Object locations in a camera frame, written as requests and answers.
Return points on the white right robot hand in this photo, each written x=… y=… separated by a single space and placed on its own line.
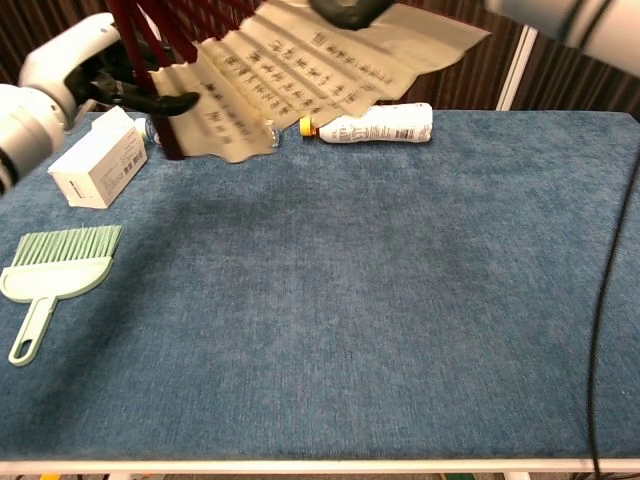
x=350 y=12

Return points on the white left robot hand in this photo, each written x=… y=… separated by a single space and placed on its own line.
x=70 y=55

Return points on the red ribbed paper folding fan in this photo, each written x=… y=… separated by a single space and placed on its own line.
x=300 y=65

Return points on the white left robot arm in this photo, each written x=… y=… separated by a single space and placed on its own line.
x=27 y=130

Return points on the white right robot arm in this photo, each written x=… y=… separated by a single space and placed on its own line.
x=590 y=30

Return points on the green plastic hand brush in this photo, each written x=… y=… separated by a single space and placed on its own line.
x=55 y=280

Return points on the dark curtain partition panel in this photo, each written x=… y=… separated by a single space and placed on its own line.
x=585 y=90
x=460 y=85
x=30 y=25

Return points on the clear plastic water bottle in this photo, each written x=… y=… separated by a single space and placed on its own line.
x=143 y=129

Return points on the white cardboard box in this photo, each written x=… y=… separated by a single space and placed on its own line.
x=100 y=160

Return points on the white bottle with yellow cap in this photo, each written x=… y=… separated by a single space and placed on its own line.
x=380 y=125

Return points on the blue table cloth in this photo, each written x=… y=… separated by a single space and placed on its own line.
x=350 y=300

